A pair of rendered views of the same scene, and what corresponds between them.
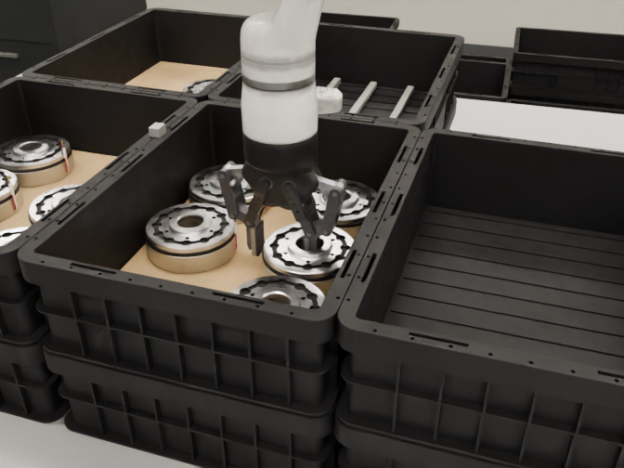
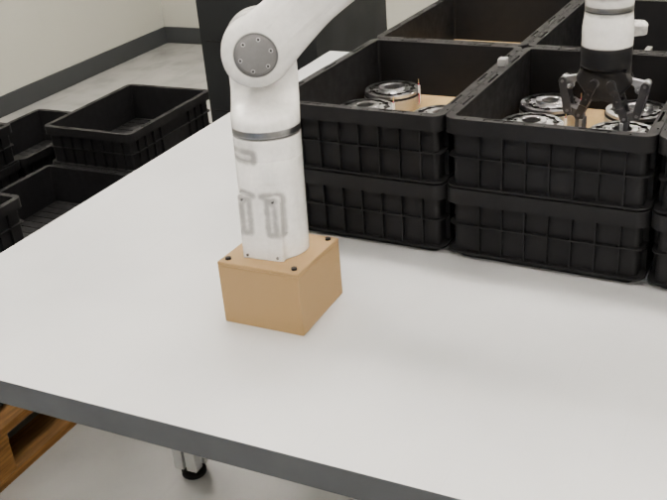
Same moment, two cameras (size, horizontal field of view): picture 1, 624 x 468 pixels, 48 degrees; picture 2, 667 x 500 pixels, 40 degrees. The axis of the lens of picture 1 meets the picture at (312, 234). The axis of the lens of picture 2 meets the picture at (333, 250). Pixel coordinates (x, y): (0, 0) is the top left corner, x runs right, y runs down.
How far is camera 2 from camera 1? 0.79 m
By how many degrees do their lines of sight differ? 12
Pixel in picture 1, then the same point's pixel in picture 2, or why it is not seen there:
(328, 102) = (638, 28)
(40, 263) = (464, 119)
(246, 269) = not seen: hidden behind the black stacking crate
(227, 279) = not seen: hidden behind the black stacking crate
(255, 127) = (594, 40)
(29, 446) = (427, 261)
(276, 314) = (620, 135)
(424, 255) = not seen: outside the picture
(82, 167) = (426, 102)
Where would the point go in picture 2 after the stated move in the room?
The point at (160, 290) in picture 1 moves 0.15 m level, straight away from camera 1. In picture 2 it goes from (544, 127) to (515, 95)
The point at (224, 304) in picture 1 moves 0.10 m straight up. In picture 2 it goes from (587, 132) to (591, 59)
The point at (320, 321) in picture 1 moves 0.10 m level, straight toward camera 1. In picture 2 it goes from (649, 137) to (658, 166)
